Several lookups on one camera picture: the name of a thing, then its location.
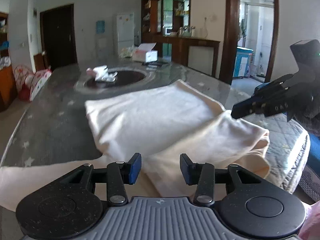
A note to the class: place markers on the cream garment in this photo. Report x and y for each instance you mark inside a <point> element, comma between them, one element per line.
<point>155,120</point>

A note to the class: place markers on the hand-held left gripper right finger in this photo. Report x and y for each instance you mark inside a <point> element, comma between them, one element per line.
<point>185,170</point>

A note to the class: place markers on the dark wooden door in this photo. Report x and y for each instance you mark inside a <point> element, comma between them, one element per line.
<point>58,35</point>

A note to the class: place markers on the wooden display shelf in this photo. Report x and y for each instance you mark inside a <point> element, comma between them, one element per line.
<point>152,10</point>

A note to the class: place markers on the hanging green cloth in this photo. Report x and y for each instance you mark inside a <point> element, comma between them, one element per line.
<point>242,28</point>

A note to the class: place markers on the white water dispenser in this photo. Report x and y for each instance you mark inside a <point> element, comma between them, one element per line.
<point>101,43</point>

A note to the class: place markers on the wooden cabinet with shelves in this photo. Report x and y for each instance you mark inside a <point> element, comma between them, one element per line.
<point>6,85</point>

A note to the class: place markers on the wooden stool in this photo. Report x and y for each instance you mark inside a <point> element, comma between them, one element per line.
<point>40,61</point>

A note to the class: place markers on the pink cloth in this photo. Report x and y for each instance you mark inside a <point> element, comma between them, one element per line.
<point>311,222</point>

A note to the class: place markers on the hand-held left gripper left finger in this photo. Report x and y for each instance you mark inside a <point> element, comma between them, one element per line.
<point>135,168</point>

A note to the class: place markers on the white refrigerator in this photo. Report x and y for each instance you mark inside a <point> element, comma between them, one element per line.
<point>125,30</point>

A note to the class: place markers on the floral cloth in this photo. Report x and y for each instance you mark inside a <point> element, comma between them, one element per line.
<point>126,52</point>

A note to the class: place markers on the dotted play tent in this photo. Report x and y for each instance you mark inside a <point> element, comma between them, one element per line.
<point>32,82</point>

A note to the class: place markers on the dark patterned cloth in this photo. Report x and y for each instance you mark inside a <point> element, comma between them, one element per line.
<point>308,185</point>

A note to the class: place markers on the blue low cabinet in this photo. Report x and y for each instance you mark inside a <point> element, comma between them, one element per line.
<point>243,62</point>

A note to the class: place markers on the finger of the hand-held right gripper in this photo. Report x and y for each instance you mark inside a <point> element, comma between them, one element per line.
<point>272,86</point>
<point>247,107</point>

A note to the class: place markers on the wooden console table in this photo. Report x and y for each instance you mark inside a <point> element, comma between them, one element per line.
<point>200,47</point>

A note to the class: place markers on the white tissue box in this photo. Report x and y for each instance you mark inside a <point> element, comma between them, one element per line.
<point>147,54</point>

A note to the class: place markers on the round black induction cooker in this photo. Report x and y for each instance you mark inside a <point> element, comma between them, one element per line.
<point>130,77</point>

